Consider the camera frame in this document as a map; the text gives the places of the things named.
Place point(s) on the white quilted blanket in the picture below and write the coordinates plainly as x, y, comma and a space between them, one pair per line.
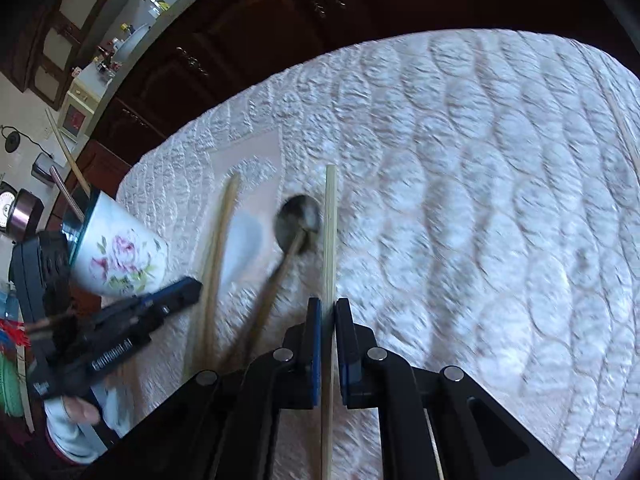
475, 210

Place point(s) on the wooden wall cabinet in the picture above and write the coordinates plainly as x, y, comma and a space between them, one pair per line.
55, 45

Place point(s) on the person's left forearm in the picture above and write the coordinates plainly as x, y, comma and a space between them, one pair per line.
67, 442

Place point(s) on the clear glass jar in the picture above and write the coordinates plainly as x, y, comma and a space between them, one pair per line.
151, 6

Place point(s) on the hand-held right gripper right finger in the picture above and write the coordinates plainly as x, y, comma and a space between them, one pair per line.
345, 355

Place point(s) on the person's left hand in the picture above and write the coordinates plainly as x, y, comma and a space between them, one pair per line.
80, 412

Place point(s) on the pale kitchen countertop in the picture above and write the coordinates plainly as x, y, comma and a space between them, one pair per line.
150, 35

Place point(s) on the metal spoon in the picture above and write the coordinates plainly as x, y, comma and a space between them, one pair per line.
299, 221

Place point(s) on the dark wooden cabinet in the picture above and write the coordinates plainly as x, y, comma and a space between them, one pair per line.
300, 25

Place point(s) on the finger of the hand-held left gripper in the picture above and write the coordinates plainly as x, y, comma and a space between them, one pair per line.
172, 297

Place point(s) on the round rice cooker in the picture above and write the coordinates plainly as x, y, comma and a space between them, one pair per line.
22, 212

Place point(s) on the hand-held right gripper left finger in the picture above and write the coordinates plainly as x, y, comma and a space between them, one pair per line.
314, 355

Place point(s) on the white floral ceramic bowl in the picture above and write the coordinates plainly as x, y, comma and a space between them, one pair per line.
125, 255

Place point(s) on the small cream appliance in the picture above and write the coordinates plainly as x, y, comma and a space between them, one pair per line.
76, 107

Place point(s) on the light wooden chopstick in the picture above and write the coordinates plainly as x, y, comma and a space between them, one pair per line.
434, 442
330, 235
220, 255
67, 152

